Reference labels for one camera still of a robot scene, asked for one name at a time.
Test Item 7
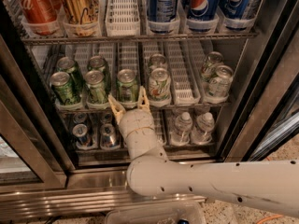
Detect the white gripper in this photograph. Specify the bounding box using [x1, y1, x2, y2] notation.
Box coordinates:
[108, 86, 155, 139]

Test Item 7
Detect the green soda can lane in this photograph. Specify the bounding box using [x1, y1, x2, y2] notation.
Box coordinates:
[117, 69, 138, 103]

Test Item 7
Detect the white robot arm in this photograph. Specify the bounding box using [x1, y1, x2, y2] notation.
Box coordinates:
[108, 89, 299, 217]

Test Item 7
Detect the silver blue can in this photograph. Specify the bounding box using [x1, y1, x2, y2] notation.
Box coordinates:
[72, 124, 92, 147]
[100, 123, 119, 150]
[100, 113, 113, 124]
[73, 113, 90, 126]

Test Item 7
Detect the white diet can front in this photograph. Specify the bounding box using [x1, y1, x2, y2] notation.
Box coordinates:
[149, 68, 171, 102]

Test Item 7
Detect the white diet can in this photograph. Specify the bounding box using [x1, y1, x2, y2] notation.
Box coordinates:
[149, 68, 171, 102]
[148, 53, 167, 73]

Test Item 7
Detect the white diet can rear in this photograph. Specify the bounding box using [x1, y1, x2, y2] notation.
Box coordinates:
[148, 53, 167, 73]

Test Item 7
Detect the silver blue can rear left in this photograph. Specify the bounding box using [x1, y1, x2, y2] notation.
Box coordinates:
[73, 113, 90, 126]

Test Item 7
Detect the silver blue can front left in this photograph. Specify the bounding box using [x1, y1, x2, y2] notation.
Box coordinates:
[72, 124, 92, 147]

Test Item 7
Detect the empty white lane tray middle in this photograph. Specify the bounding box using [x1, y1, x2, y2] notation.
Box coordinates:
[164, 41, 201, 105]

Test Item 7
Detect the empty white lane tray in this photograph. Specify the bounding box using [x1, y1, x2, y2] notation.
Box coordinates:
[164, 41, 201, 105]
[106, 0, 140, 36]

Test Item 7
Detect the green can front left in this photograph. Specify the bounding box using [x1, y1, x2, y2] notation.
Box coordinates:
[50, 72, 80, 105]

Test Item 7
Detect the green can rear left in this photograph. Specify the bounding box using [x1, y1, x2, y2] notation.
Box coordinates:
[56, 57, 83, 93]

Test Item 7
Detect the silver green can rear right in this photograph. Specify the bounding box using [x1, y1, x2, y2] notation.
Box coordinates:
[200, 51, 223, 82]

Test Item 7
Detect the silver green can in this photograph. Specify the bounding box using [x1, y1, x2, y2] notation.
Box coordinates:
[207, 64, 234, 98]
[200, 51, 223, 82]

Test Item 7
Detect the silver green can front right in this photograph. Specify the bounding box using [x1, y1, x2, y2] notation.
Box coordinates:
[207, 64, 234, 98]

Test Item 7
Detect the stainless steel fridge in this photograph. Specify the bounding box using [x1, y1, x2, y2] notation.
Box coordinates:
[0, 0, 299, 220]

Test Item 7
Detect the blue pepsi can left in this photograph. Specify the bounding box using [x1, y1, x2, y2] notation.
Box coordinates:
[146, 0, 178, 34]

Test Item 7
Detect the blue pepsi can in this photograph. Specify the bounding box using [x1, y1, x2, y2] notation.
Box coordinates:
[186, 0, 220, 32]
[146, 0, 178, 34]
[219, 0, 262, 31]

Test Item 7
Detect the gold soda can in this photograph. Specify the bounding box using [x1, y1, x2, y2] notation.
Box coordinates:
[62, 0, 99, 36]

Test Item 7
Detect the blue pepsi can middle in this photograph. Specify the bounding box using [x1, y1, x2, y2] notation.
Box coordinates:
[186, 0, 220, 32]

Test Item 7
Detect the red cola can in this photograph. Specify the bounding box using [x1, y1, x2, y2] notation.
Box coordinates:
[18, 0, 57, 35]

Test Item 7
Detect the blue pepsi can right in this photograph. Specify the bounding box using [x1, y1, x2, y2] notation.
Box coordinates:
[219, 0, 262, 31]

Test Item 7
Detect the clear water bottle left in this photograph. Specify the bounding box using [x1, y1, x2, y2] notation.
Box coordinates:
[171, 112, 192, 147]

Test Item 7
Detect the clear water bottle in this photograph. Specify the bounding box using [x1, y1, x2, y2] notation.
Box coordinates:
[191, 112, 215, 145]
[171, 112, 192, 147]

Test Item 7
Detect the clear water bottle right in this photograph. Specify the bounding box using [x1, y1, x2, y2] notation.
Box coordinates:
[191, 112, 215, 145]

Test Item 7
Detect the empty white lane tray top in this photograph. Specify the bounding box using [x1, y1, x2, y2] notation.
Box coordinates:
[106, 0, 140, 36]

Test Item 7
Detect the orange cable on floor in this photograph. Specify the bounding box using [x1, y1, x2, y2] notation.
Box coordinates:
[255, 214, 284, 224]

